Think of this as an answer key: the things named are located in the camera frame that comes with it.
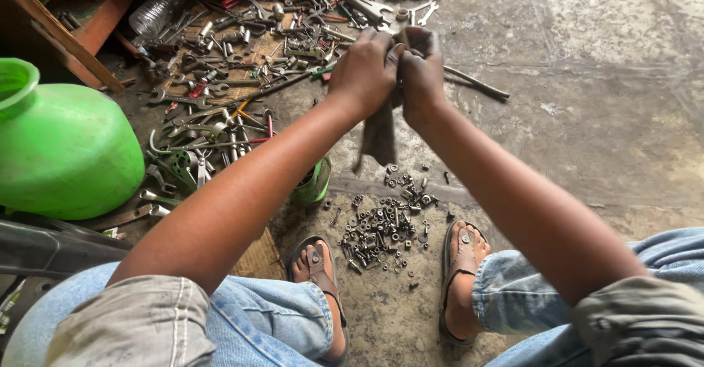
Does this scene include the person's left hand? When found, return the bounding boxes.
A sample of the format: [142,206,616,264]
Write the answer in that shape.
[328,27,406,122]

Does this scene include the person's right hand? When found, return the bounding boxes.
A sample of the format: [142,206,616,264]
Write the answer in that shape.
[397,25,447,131]

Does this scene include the grey rag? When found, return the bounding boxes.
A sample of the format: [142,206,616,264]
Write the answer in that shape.
[352,29,425,174]

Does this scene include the small double open-end spanner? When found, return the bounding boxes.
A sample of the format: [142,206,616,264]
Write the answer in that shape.
[408,0,440,27]

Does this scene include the long metal rod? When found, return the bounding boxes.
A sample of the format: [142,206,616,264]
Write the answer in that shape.
[443,65,511,101]

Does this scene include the heap of wrenches and tools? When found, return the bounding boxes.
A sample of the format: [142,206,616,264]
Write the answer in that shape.
[58,0,449,219]

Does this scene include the green tin can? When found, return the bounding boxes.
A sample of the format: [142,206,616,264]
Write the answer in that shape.
[289,154,332,207]

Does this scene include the pile of nuts and bolts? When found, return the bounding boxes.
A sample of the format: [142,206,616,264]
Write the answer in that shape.
[322,164,457,292]

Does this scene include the clear plastic bottle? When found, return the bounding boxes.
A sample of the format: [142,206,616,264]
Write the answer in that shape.
[129,0,188,40]

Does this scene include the woven straw mat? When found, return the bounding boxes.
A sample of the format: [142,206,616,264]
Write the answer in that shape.
[230,226,288,281]

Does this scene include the brown right sandal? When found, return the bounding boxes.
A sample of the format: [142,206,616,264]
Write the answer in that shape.
[438,220,491,348]

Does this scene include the brown sandal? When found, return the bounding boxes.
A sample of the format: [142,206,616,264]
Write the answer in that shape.
[438,220,491,348]
[288,235,351,367]

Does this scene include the brown left sandal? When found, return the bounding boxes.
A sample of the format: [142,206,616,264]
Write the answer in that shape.
[288,235,351,367]

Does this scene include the red wooden bench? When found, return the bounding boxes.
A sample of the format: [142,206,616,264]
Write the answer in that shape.
[0,0,166,94]

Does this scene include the green plastic water pot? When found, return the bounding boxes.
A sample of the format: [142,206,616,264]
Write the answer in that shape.
[0,57,146,221]

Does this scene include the black plastic vehicle panel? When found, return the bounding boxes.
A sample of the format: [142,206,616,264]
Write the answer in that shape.
[0,213,133,281]

